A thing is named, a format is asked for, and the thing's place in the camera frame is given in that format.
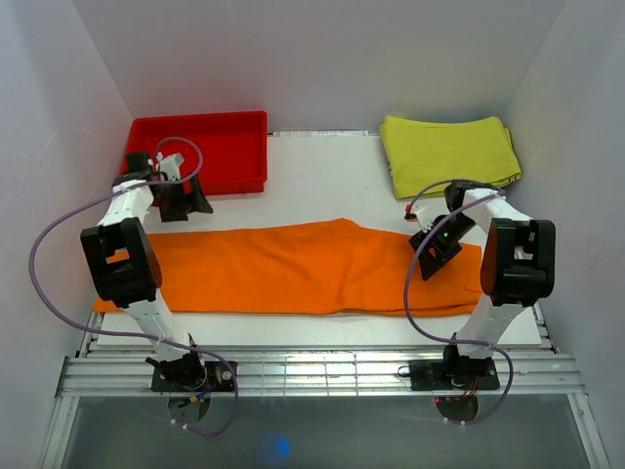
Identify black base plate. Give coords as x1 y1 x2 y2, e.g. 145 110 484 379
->
149 362 237 394
409 359 500 391

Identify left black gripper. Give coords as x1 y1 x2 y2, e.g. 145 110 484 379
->
153 172 215 223

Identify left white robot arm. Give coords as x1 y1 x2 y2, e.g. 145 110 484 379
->
80 152 213 391

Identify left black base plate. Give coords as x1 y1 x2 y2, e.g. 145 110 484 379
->
149 362 237 394

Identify red plastic tray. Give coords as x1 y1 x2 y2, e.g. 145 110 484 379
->
125 110 268 195

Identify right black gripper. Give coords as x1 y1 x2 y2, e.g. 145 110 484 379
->
409 213 478 280

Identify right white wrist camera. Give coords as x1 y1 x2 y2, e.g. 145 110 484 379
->
404 204 443 233

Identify orange trousers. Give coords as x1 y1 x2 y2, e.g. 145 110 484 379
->
92 217 489 318

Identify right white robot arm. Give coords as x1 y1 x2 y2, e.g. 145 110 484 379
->
408 179 556 394

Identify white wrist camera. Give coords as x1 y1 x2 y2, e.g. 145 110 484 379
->
155 152 185 181
404 204 443 233

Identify folded yellow trousers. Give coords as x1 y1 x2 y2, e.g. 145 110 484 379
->
380 115 521 199

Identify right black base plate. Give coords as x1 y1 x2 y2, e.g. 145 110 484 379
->
409 359 500 391

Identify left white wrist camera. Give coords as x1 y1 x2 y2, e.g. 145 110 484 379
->
155 152 185 181

